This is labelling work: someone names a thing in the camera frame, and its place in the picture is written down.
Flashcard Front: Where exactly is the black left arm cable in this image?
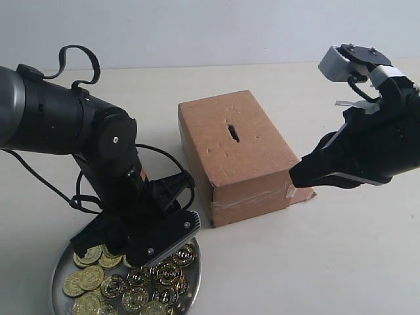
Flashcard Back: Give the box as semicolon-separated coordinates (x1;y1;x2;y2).
12;142;194;214

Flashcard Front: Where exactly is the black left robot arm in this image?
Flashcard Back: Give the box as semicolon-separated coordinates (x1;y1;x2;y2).
1;66;200;266

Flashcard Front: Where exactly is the gold coin plate right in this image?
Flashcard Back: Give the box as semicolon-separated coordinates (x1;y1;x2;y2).
171;243;196;267

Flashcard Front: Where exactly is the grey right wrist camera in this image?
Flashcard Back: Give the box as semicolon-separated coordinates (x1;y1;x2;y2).
318;43;393;82

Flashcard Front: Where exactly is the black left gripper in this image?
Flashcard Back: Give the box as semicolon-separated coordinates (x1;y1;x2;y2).
70;170;195;257

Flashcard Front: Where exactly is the gold coin plate centre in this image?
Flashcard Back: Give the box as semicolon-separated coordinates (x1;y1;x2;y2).
150;261;182;287

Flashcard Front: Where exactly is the gold coin plate left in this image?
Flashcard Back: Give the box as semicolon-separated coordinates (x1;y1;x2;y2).
79;265;104;291

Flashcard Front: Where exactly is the gold coin plate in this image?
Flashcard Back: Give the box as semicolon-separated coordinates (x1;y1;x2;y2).
150;261;182;287
171;243;196;267
79;265;104;291
121;285;149;312

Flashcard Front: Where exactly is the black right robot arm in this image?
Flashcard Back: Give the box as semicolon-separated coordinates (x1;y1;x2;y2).
289;79;419;189

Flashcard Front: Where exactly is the gold coin plate front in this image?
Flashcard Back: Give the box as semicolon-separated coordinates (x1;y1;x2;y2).
121;285;149;312

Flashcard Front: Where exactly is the brown cardboard box with slot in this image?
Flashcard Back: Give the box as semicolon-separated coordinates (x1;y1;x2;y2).
178;90;316;228

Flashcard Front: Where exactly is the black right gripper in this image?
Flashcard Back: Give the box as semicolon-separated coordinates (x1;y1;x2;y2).
289;90;419;189

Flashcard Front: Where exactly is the round silver metal plate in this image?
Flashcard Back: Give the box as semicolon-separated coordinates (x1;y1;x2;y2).
49;238;201;314

